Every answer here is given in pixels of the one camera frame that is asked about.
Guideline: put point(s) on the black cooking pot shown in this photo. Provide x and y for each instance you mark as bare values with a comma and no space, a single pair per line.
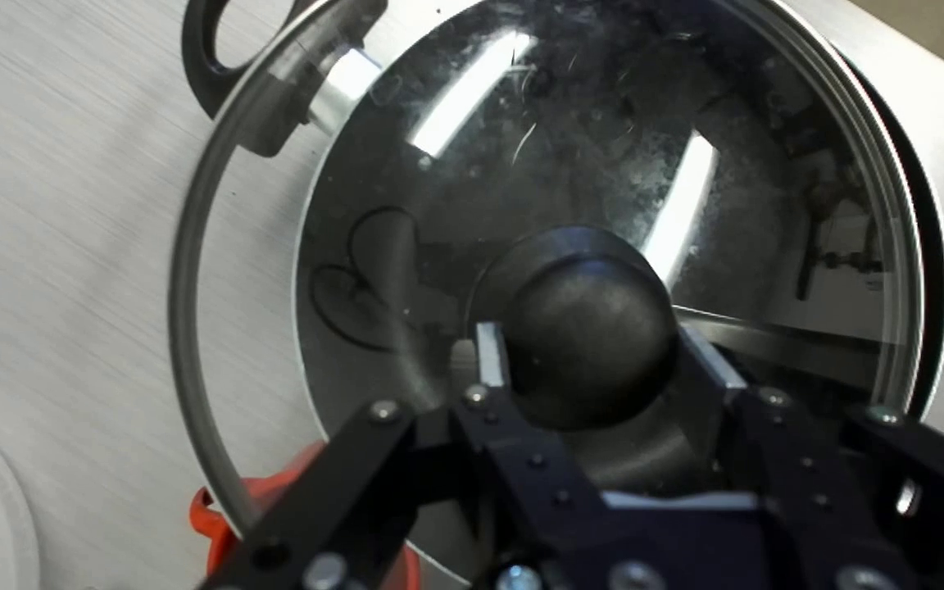
199,83

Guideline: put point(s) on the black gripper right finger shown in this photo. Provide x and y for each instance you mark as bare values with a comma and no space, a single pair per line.
711,379

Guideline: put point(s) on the red mug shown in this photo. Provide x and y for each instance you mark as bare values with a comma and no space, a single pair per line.
222,525

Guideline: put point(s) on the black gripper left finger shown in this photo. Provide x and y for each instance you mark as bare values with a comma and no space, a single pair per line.
491,361

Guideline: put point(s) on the glass lid with black knob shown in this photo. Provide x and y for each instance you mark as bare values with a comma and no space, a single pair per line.
591,339

